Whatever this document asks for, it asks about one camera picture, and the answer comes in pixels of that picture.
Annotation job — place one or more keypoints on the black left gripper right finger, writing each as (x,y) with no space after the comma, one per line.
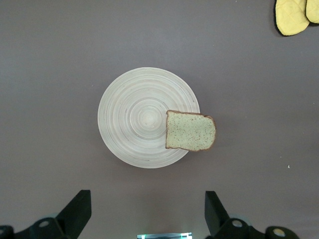
(216,216)

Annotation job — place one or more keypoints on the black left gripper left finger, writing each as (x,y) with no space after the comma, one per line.
(74,214)

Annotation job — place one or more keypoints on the brown-crusted bread slice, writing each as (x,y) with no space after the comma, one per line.
(189,132)

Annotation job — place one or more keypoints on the round light wooden plate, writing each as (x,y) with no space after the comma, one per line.
(134,119)

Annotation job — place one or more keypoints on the brown table cover sheet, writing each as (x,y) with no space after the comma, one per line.
(49,74)

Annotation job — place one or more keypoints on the yellow quilted oven mitt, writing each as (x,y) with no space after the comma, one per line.
(314,10)
(290,17)

